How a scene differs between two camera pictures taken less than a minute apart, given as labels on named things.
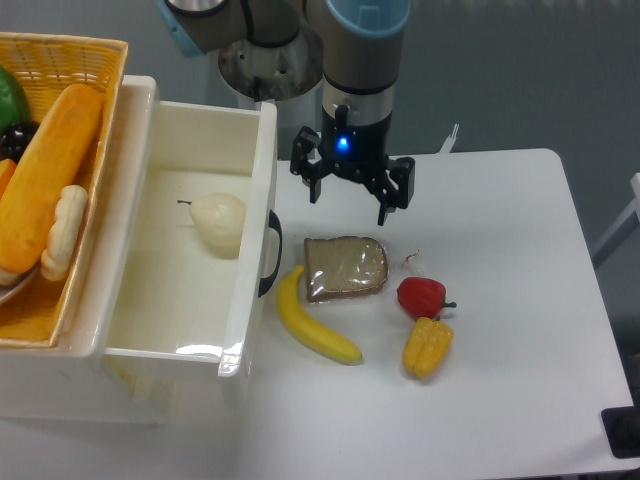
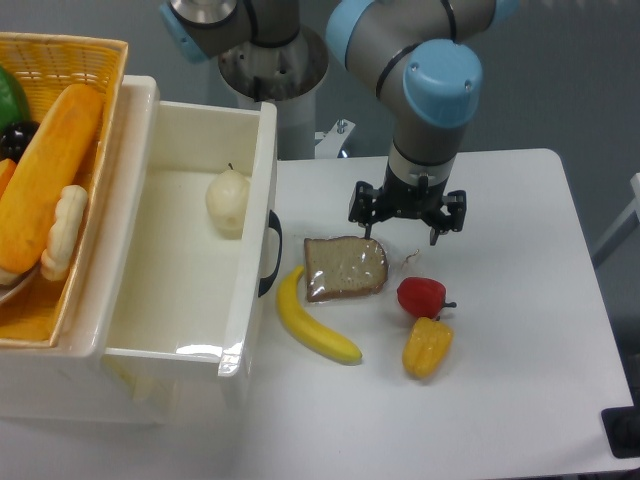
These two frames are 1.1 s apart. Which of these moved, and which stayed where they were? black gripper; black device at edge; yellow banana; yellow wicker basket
Moved: black gripper
Stayed: yellow banana; black device at edge; yellow wicker basket
